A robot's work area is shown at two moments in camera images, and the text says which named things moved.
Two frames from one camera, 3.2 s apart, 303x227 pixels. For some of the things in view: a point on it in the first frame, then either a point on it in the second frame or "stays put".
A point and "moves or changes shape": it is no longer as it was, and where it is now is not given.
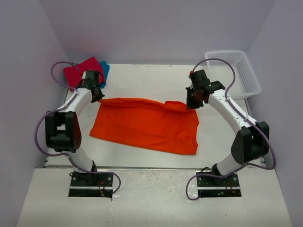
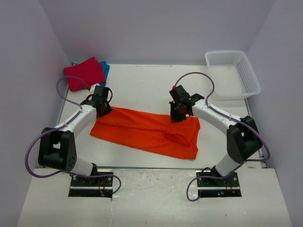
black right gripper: x=191 y=105 -> x=173 y=117
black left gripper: x=99 y=96 -> x=107 y=110
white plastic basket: x=245 y=83 stays put
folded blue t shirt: x=105 y=68 stays put
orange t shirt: x=164 y=126 moves or changes shape
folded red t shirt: x=74 y=73 stays put
